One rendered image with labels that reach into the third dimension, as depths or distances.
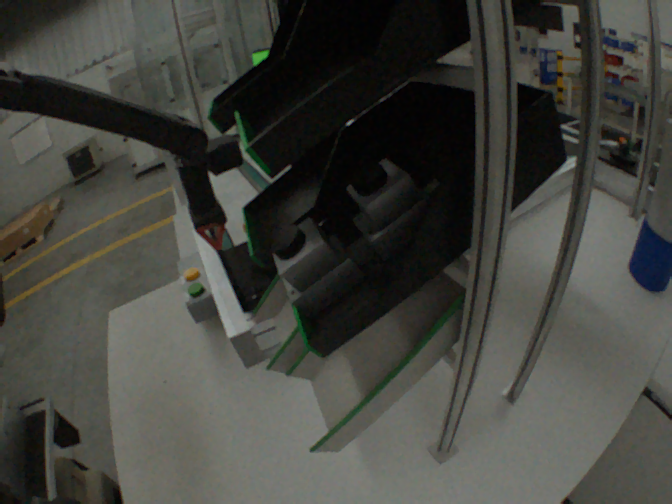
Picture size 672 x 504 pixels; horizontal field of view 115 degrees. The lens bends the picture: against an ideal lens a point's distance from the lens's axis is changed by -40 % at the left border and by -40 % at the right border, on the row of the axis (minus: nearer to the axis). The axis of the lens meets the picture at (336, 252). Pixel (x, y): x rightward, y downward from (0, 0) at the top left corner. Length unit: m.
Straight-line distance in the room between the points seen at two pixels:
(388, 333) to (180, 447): 0.47
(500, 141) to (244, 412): 0.61
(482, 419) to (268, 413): 0.38
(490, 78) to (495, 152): 0.05
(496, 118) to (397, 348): 0.28
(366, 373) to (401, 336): 0.07
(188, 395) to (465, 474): 0.55
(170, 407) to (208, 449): 0.14
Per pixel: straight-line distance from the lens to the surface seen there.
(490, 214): 0.23
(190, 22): 1.73
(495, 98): 0.21
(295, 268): 0.28
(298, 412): 0.65
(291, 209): 0.45
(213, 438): 0.69
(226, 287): 0.79
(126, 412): 0.83
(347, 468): 0.59
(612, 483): 1.18
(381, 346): 0.42
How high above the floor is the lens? 1.42
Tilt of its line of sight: 36 degrees down
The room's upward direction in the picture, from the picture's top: 11 degrees counter-clockwise
